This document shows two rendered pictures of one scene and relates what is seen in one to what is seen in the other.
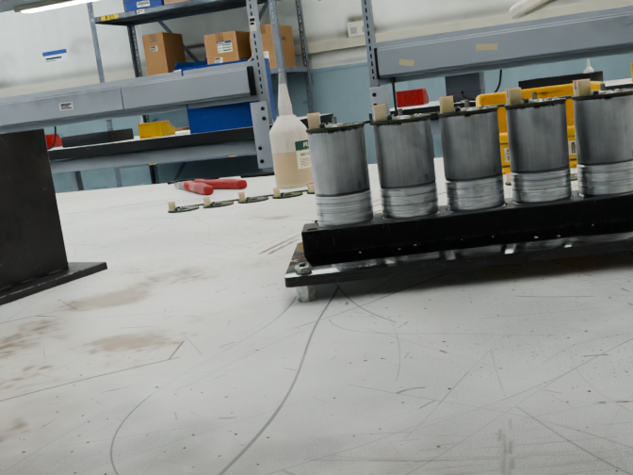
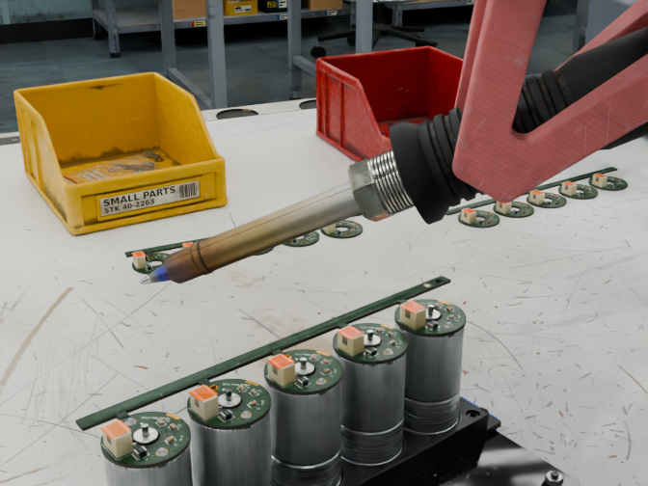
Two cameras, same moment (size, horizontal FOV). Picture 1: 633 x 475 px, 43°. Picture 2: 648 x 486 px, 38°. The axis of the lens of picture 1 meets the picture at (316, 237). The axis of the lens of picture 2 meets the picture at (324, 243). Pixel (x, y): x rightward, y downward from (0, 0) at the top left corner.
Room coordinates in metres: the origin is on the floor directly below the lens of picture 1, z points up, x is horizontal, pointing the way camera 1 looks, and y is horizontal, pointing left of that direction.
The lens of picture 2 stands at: (0.15, 0.10, 0.97)
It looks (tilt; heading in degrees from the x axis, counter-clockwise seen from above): 25 degrees down; 317
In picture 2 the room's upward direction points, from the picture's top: straight up
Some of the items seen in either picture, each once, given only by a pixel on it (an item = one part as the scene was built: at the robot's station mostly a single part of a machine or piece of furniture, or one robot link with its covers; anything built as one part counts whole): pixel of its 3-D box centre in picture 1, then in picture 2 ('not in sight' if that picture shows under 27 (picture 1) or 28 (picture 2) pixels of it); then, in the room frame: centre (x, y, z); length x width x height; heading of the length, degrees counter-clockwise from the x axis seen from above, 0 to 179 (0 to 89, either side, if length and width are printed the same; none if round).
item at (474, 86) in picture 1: (465, 87); not in sight; (2.78, -0.57, 0.80); 0.15 x 0.12 x 0.10; 161
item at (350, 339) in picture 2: (515, 95); (352, 339); (0.34, -0.09, 0.82); 0.01 x 0.01 x 0.01; 86
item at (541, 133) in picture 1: (539, 159); (368, 403); (0.34, -0.10, 0.79); 0.02 x 0.02 x 0.05
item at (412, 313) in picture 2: (583, 87); (415, 313); (0.34, -0.12, 0.82); 0.01 x 0.01 x 0.01; 86
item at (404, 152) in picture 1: (406, 175); (232, 468); (0.34, -0.04, 0.79); 0.02 x 0.02 x 0.05
